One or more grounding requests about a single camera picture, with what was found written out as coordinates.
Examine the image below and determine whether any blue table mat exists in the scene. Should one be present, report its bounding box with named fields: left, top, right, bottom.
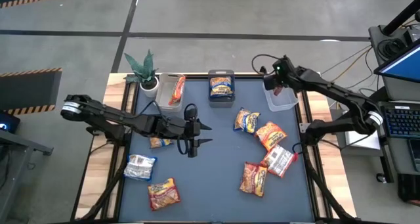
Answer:
left=117, top=78, right=315, bottom=223

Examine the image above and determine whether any black slanted support beam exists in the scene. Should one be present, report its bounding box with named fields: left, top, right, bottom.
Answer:
left=334, top=85, right=390, bottom=126

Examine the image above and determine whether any white plastic bin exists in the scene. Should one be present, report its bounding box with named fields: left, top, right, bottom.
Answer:
left=152, top=72, right=186, bottom=113

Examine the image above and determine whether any dark tablet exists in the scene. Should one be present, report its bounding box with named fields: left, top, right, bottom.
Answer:
left=408, top=137, right=420, bottom=172

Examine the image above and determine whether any black backlit keyboard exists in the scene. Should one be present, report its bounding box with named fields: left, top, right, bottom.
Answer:
left=380, top=102, right=420, bottom=139

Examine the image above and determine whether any clear plastic bin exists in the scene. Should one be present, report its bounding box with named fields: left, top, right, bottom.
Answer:
left=262, top=73, right=299, bottom=112

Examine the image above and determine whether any black thick pole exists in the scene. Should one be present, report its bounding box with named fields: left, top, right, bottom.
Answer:
left=382, top=0, right=420, bottom=37

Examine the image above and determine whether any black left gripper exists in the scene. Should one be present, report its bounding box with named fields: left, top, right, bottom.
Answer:
left=183, top=118, right=213, bottom=148

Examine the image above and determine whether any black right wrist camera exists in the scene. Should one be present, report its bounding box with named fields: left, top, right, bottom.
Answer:
left=263, top=72, right=280, bottom=91

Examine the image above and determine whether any dark grey plastic bin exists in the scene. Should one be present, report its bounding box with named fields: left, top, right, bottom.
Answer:
left=207, top=69, right=236, bottom=109

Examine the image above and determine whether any grey floor cable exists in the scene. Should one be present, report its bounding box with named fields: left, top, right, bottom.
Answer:
left=320, top=45, right=372, bottom=76

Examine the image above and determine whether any green plant in white pot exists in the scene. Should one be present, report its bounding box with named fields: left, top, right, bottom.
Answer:
left=123, top=49, right=160, bottom=99

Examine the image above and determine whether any coiled black cable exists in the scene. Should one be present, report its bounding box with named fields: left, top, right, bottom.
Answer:
left=376, top=37, right=407, bottom=60

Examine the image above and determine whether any small black device box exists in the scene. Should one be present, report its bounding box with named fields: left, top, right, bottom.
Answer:
left=402, top=27, right=420, bottom=47

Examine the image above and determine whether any blue Maruchan noodle pack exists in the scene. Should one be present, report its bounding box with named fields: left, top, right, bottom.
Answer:
left=149, top=137, right=175, bottom=149
left=123, top=154, right=158, bottom=182
left=209, top=76, right=234, bottom=99
left=233, top=107, right=261, bottom=135

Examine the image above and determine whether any orange Maruchan noodle pack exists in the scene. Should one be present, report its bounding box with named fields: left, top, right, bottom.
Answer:
left=255, top=121, right=288, bottom=152
left=168, top=74, right=186, bottom=106
left=260, top=144, right=296, bottom=179

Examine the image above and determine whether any black device with blue light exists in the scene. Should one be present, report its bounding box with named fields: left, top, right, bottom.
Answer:
left=0, top=110, right=21, bottom=135

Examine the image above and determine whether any yellow floor cable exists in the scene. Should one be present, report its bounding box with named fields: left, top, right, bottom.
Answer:
left=323, top=47, right=373, bottom=87

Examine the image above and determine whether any computer monitor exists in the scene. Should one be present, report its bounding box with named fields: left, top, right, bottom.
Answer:
left=373, top=38, right=420, bottom=84

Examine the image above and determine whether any grey metal desk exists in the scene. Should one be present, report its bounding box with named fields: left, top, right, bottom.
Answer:
left=0, top=129, right=54, bottom=222

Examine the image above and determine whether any white paper note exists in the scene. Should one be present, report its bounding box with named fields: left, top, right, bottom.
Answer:
left=344, top=130, right=381, bottom=150

